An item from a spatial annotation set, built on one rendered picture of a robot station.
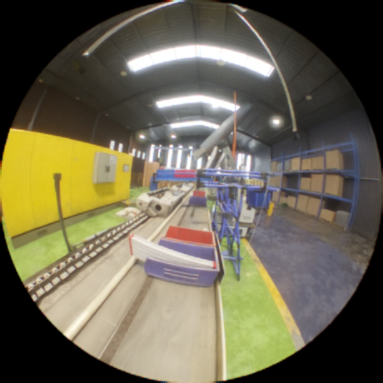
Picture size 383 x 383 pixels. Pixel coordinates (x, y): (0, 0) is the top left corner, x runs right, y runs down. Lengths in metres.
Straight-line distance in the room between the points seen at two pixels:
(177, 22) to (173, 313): 9.45
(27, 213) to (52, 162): 1.06
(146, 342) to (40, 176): 2.64
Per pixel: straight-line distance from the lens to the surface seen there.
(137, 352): 0.51
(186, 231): 0.84
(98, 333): 0.56
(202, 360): 0.51
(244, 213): 2.86
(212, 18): 8.74
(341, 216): 8.72
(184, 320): 0.54
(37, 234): 2.91
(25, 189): 2.69
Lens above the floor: 1.25
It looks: 7 degrees down
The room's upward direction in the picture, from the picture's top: 7 degrees clockwise
